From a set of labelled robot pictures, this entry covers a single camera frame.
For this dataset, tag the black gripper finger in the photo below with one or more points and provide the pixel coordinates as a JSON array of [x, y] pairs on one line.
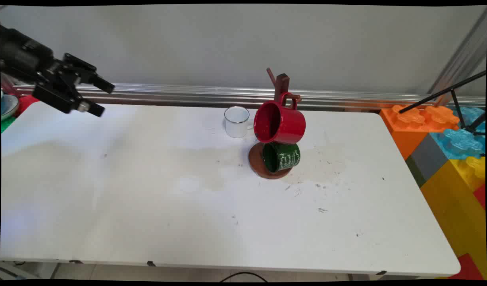
[[64, 101], [86, 73]]

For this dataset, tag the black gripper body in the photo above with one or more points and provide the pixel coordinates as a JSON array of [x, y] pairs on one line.
[[27, 55]]

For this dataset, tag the red ceramic mug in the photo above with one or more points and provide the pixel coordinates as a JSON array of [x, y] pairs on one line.
[[287, 123]]

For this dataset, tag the red plastic toy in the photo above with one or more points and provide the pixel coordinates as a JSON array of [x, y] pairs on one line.
[[25, 104]]

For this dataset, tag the grey blue bowl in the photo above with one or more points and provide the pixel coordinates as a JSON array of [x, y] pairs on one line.
[[8, 107]]

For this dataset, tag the green plastic block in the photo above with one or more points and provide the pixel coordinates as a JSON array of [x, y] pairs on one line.
[[7, 125]]

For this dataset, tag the brown wooden mug tree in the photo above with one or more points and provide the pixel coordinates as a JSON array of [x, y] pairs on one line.
[[282, 83]]

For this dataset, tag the green enamel mug white print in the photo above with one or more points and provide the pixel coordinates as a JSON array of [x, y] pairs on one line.
[[289, 157]]

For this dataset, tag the orange toy building block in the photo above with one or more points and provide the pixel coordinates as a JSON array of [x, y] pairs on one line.
[[410, 131]]

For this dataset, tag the black tripod stand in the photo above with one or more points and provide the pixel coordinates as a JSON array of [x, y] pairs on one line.
[[437, 94]]

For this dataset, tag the light blue toy building block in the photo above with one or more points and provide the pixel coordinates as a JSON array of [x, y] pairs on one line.
[[457, 143]]

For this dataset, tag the yellow toy building block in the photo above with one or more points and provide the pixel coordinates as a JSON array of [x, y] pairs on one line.
[[453, 210]]

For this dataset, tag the red toy building block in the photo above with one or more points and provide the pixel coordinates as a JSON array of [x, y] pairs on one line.
[[467, 270], [480, 196]]

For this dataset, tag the aluminium rail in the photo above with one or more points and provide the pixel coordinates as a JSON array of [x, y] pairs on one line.
[[187, 93]]

